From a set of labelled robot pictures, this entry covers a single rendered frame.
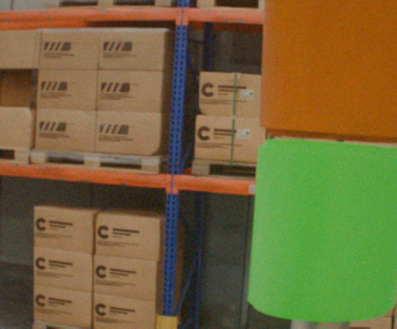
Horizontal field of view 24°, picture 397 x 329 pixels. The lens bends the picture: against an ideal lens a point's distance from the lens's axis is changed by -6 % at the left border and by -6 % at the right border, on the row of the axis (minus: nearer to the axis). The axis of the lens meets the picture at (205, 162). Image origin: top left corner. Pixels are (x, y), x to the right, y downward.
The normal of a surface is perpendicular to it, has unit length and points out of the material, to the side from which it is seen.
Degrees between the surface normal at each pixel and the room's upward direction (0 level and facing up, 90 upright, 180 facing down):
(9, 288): 90
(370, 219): 90
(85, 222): 90
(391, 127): 90
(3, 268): 38
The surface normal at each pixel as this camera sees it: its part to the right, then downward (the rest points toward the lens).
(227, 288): -0.22, 0.05
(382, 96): 0.42, 0.08
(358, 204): 0.17, 0.07
